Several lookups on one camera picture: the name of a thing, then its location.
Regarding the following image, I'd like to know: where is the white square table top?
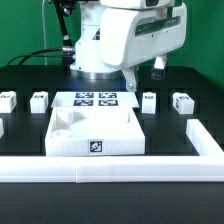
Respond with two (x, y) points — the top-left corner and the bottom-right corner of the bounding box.
(45, 107), (145, 157)

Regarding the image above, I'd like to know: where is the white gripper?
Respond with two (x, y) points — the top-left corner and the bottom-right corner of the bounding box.
(100, 2), (187, 92)

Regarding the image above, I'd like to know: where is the white marker plate with tags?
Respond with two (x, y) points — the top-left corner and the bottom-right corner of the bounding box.
(52, 92), (139, 108)

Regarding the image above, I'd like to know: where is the white block at left edge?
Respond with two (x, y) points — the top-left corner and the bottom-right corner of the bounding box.
(0, 118), (4, 139)

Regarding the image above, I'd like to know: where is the white L-shaped obstacle fence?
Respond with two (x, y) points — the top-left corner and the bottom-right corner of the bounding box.
(0, 119), (224, 183)

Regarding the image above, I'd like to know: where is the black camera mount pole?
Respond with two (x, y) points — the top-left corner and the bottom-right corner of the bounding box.
(48, 0), (78, 70)

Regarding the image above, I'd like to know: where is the black cable bundle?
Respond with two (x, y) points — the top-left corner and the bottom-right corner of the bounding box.
(6, 48), (73, 67)

